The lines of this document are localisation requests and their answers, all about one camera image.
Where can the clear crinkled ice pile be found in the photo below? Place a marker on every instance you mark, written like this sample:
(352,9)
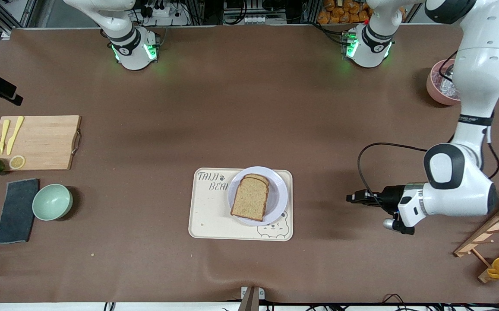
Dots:
(443,86)

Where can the wooden cutting board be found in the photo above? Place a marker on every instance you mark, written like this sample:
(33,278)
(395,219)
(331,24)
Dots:
(46,142)

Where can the yellow plastic knife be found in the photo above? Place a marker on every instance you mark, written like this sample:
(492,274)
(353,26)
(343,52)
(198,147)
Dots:
(13,138)

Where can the mint green bowl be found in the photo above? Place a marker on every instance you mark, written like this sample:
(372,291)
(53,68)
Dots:
(52,202)

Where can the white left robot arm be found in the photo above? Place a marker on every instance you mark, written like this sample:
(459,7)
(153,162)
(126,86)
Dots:
(461,190)

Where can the orange snack pile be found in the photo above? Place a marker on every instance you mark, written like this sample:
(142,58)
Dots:
(340,13)

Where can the aluminium frame strut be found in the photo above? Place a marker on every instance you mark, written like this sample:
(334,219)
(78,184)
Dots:
(31,11)

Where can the pink bowl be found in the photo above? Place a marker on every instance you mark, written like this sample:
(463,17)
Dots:
(437,97)

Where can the long white power strip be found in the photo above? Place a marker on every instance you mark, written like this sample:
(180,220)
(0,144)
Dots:
(254,20)

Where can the yellow plastic fork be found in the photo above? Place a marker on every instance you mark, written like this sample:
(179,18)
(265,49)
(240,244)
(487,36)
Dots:
(2,138)

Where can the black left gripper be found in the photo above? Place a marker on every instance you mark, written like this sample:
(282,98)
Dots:
(390,195)

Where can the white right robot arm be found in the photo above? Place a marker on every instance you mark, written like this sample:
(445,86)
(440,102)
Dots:
(131,56)

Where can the cut lemon half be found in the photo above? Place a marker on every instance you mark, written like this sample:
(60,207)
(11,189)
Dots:
(17,162)

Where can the white round plate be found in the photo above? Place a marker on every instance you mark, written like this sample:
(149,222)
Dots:
(277,194)

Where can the metal table bracket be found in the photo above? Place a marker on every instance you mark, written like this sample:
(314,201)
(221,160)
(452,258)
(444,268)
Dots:
(251,300)

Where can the wooden peg rack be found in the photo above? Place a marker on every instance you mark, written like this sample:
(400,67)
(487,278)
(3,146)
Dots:
(491,233)

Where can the brown table mat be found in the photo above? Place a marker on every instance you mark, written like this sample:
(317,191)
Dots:
(318,129)

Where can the cream bear print tray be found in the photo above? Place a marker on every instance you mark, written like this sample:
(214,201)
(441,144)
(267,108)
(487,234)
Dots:
(210,216)

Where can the dark grey cloth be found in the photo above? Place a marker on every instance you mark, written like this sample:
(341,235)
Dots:
(16,211)

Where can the white power strip with plugs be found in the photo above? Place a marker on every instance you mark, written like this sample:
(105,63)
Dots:
(163,17)

